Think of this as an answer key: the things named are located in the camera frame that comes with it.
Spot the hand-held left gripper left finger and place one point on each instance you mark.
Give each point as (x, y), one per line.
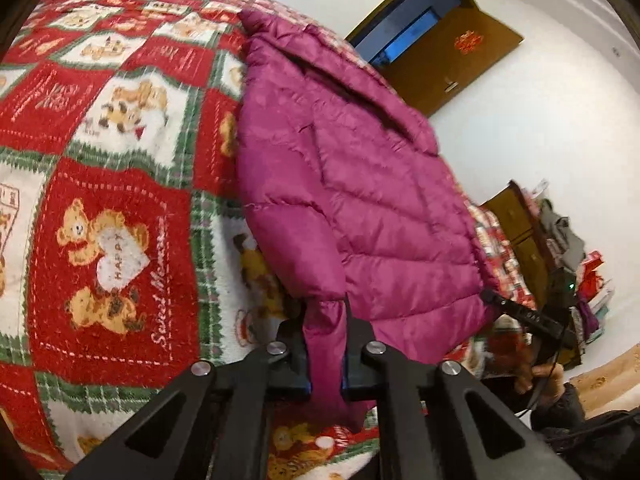
(292, 370)

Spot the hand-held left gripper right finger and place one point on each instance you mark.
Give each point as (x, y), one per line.
(357, 375)

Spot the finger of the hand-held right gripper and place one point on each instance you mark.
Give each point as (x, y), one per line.
(520, 312)

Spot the magenta puffer jacket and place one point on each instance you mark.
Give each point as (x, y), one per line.
(350, 185)

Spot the person's right forearm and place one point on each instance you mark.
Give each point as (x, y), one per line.
(560, 410)

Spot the pile of grey clothes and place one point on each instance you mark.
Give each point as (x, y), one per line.
(560, 232)

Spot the person's right hand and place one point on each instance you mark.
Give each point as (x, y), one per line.
(547, 379)

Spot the purple folded garment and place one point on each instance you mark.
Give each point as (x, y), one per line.
(587, 315)

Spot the brown wooden drawer desk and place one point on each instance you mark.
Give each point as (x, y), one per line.
(520, 255)

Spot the brown wooden door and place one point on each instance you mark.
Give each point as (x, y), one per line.
(475, 75)

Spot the red paper door decoration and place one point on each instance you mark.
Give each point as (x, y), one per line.
(465, 42)

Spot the red bear-print blanket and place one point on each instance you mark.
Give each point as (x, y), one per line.
(100, 110)

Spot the brown door frame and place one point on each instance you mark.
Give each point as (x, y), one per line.
(395, 0)

